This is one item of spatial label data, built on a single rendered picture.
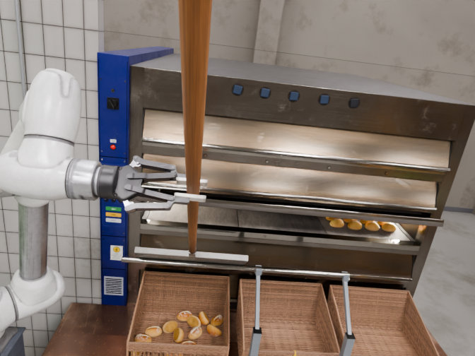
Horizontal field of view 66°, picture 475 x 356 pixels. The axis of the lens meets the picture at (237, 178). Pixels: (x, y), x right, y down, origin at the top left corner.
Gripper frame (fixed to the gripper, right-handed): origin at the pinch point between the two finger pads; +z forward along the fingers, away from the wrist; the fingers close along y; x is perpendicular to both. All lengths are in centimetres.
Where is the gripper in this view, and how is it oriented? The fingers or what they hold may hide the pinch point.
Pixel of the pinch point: (191, 189)
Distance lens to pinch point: 83.5
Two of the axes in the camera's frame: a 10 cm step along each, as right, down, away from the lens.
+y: -0.6, 9.4, -3.4
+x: 1.3, -3.4, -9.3
